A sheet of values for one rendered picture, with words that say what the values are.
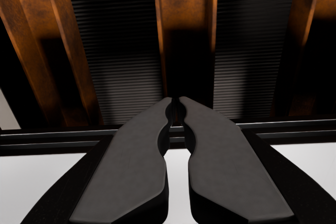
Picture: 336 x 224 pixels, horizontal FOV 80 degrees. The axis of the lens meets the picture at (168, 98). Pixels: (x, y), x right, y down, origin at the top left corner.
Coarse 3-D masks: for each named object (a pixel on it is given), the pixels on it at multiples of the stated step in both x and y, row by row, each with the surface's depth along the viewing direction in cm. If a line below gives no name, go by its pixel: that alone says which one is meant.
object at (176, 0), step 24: (168, 0) 30; (192, 0) 30; (216, 0) 26; (168, 24) 31; (192, 24) 31; (168, 48) 33; (192, 48) 33; (168, 72) 35; (192, 72) 35; (168, 96) 37; (192, 96) 37
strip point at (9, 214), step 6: (0, 198) 26; (0, 204) 27; (0, 210) 27; (6, 210) 27; (0, 216) 28; (6, 216) 28; (12, 216) 28; (0, 222) 29; (6, 222) 29; (12, 222) 29
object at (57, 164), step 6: (42, 156) 23; (48, 156) 23; (54, 156) 23; (60, 156) 23; (66, 156) 22; (72, 156) 22; (78, 156) 22; (48, 162) 23; (54, 162) 23; (60, 162) 23; (66, 162) 23; (72, 162) 23; (48, 168) 23; (54, 168) 23; (60, 168) 23; (66, 168) 23; (54, 174) 24; (60, 174) 24; (54, 180) 24
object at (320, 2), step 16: (304, 0) 27; (320, 0) 30; (304, 16) 27; (320, 16) 31; (288, 32) 31; (304, 32) 28; (320, 32) 32; (288, 48) 32; (304, 48) 28; (320, 48) 33; (288, 64) 32; (304, 64) 34; (320, 64) 34; (288, 80) 32; (304, 80) 35; (320, 80) 35; (288, 96) 32; (304, 96) 37; (320, 96) 36; (272, 112) 38; (288, 112) 34; (304, 112) 39; (320, 112) 36
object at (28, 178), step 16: (0, 160) 23; (16, 160) 23; (32, 160) 23; (0, 176) 24; (16, 176) 24; (32, 176) 24; (48, 176) 24; (0, 192) 26; (16, 192) 26; (32, 192) 26; (16, 208) 27
